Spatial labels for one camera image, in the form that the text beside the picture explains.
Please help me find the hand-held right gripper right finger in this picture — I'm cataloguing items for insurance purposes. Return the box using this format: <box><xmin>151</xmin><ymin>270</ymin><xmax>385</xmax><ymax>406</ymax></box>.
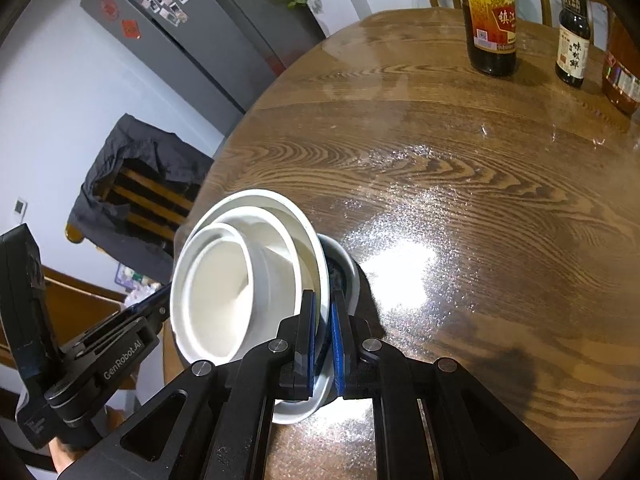
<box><xmin>330</xmin><ymin>289</ymin><xmax>576</xmax><ymax>480</ymax></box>

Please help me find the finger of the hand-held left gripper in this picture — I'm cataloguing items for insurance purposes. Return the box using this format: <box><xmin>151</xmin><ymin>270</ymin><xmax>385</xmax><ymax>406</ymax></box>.
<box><xmin>142</xmin><ymin>306</ymin><xmax>174</xmax><ymax>337</ymax></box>
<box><xmin>121</xmin><ymin>284</ymin><xmax>172</xmax><ymax>318</ymax></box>

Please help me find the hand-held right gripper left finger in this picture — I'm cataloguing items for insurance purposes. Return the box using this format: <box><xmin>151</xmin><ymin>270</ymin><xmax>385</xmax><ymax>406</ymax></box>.
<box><xmin>82</xmin><ymin>290</ymin><xmax>321</xmax><ymax>480</ymax></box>

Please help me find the small white bowl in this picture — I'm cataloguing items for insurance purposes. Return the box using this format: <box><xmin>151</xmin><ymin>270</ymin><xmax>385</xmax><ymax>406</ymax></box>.
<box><xmin>177</xmin><ymin>225</ymin><xmax>262</xmax><ymax>361</ymax></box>

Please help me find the medium white bowl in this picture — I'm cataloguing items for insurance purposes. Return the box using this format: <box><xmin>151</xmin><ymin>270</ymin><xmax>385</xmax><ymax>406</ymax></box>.
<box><xmin>174</xmin><ymin>205</ymin><xmax>303</xmax><ymax>361</ymax></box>

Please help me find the large grey-white bowl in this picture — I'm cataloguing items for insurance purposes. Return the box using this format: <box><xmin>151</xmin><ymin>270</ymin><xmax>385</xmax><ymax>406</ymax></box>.
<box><xmin>170</xmin><ymin>189</ymin><xmax>332</xmax><ymax>367</ymax></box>

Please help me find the person's left hand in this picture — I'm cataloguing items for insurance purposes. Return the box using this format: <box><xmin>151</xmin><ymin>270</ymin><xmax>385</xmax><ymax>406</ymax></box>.
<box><xmin>50</xmin><ymin>437</ymin><xmax>90</xmax><ymax>479</ymax></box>

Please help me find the pale patterned bag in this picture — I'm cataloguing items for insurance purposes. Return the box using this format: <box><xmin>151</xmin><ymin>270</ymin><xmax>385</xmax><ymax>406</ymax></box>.
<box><xmin>116</xmin><ymin>264</ymin><xmax>167</xmax><ymax>306</ymax></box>

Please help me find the cloth-draped wooden chair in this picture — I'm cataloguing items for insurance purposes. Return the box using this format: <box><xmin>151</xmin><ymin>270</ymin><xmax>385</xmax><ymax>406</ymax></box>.
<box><xmin>65</xmin><ymin>160</ymin><xmax>197</xmax><ymax>252</ymax></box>

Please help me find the grey refrigerator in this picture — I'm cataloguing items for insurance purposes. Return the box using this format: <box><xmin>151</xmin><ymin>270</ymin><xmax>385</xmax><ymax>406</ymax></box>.
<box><xmin>80</xmin><ymin>0</ymin><xmax>329</xmax><ymax>142</ymax></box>

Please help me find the yellow-capped vinegar bottle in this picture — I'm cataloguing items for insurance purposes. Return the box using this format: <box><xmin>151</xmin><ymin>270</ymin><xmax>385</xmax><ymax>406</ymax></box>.
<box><xmin>460</xmin><ymin>0</ymin><xmax>518</xmax><ymax>79</ymax></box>

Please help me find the small dark sauce bottle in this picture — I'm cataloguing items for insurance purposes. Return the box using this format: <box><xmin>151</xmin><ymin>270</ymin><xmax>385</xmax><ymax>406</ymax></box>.
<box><xmin>555</xmin><ymin>0</ymin><xmax>593</xmax><ymax>90</ymax></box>

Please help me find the orange sauce jar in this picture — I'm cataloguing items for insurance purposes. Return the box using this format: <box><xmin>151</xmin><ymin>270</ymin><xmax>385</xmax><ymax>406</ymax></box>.
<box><xmin>601</xmin><ymin>7</ymin><xmax>640</xmax><ymax>116</ymax></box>

